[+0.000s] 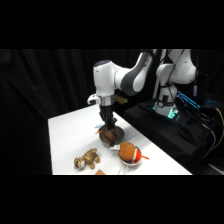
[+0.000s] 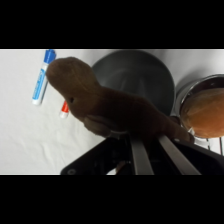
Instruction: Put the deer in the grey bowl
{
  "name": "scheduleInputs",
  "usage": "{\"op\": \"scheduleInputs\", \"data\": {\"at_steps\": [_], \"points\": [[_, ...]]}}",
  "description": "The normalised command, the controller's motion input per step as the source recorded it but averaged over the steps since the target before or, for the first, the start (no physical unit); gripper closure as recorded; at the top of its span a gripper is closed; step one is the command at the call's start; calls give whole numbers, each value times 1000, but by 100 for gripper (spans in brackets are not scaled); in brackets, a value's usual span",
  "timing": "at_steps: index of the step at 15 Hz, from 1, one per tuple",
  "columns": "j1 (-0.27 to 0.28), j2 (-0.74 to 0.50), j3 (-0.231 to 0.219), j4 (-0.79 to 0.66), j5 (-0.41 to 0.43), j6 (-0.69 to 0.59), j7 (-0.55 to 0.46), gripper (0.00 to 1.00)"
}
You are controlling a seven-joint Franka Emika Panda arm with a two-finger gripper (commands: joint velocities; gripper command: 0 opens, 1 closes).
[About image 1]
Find small metal pot with handle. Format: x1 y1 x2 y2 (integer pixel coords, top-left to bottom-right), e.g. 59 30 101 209
109 143 143 167

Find black robot stand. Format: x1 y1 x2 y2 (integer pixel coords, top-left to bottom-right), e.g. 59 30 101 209
123 99 224 176

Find blue flat connector strip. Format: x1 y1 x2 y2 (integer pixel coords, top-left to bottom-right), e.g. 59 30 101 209
176 90 201 110

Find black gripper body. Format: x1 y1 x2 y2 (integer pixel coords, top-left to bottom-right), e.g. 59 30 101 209
98 104 118 125

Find brown plush ball red end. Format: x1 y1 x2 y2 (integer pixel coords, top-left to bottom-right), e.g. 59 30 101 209
118 141 150 164

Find black cable on robot base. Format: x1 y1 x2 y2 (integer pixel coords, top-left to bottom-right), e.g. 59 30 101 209
152 49 168 101

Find yellow cable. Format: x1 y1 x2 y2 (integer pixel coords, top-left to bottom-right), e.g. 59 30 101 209
202 107 224 158

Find striped plush tiger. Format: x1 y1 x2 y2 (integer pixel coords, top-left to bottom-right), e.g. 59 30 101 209
73 148 101 170

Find black curtain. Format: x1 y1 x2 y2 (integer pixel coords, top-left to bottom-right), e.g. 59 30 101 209
0 49 224 176

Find grey bowl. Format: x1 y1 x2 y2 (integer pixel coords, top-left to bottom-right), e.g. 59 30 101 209
98 125 125 147

